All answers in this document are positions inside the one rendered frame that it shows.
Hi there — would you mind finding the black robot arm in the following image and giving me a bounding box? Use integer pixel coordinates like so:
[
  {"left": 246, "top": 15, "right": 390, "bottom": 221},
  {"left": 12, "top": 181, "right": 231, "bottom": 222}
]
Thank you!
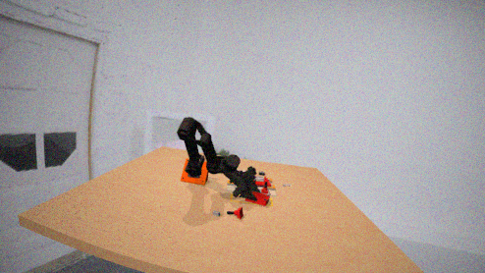
[{"left": 177, "top": 117, "right": 257, "bottom": 182}]

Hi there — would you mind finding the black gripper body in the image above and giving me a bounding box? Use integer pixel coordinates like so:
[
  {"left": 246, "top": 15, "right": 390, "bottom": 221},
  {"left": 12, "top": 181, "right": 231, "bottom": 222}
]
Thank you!
[{"left": 229, "top": 171, "right": 256, "bottom": 198}]

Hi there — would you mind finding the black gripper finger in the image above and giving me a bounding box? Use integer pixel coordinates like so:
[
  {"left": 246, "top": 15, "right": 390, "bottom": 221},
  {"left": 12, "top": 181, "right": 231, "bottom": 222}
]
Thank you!
[
  {"left": 249, "top": 179, "right": 261, "bottom": 193},
  {"left": 239, "top": 187, "right": 257, "bottom": 201}
]

